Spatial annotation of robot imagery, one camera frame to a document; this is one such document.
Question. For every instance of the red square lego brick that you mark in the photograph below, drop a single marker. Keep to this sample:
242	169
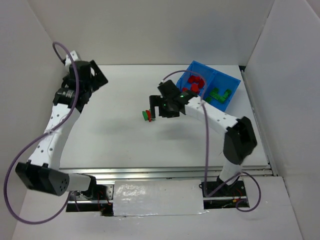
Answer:
197	79

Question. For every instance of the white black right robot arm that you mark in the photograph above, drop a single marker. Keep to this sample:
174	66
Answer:
239	139

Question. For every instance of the green lego brick in bin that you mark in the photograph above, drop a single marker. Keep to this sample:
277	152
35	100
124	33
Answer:
221	99

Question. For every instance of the red rounded lego piece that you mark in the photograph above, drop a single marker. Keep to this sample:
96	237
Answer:
194	88

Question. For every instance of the red long lego brick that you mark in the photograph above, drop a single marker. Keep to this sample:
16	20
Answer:
201	84

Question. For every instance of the white taped cover plate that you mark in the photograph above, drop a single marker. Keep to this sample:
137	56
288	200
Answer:
157	198

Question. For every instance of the aluminium table edge rail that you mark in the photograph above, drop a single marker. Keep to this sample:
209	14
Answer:
146	173

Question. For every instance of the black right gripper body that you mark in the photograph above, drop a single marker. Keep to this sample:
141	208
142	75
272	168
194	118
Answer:
153	103

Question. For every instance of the green lego brick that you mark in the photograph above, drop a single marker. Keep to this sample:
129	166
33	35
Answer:
221	99
228	92

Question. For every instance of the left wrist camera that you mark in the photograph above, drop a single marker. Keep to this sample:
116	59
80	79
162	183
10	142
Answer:
74	56

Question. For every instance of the green plate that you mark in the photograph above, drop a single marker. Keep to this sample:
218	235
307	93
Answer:
145	115

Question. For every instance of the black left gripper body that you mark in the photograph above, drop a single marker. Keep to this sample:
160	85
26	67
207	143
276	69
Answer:
99	75

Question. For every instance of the green square lego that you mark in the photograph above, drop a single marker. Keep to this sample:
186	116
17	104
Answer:
215	93

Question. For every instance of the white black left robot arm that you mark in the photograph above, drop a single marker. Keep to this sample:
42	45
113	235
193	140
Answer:
42	172

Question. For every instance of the red lego piece in bin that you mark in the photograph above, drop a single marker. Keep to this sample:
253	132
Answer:
192	79

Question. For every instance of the blue plastic sorting bin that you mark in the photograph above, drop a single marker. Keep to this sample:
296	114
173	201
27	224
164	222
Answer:
213	79

